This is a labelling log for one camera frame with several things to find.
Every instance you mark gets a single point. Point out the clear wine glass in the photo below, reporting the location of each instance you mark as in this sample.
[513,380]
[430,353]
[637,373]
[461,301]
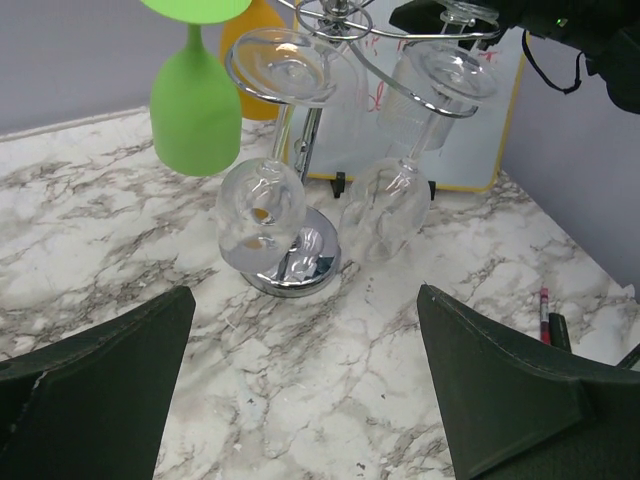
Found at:
[388,204]
[261,202]

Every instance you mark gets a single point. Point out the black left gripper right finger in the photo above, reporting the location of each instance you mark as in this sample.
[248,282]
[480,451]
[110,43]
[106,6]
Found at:
[515,408]

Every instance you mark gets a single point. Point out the red orange marker pen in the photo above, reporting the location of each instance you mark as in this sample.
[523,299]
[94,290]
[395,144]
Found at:
[553,326]

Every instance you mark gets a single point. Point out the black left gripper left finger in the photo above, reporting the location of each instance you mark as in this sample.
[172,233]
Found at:
[95,405]

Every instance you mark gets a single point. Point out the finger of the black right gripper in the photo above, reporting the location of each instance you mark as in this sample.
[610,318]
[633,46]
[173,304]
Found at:
[418,17]

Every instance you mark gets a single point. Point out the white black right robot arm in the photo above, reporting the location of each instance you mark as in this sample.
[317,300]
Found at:
[606,32]

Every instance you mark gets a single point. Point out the green plastic wine glass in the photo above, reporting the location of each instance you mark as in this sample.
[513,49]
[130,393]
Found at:
[195,109]

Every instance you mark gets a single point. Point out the yellow framed whiteboard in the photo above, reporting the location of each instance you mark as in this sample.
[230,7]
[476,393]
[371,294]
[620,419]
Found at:
[468,160]

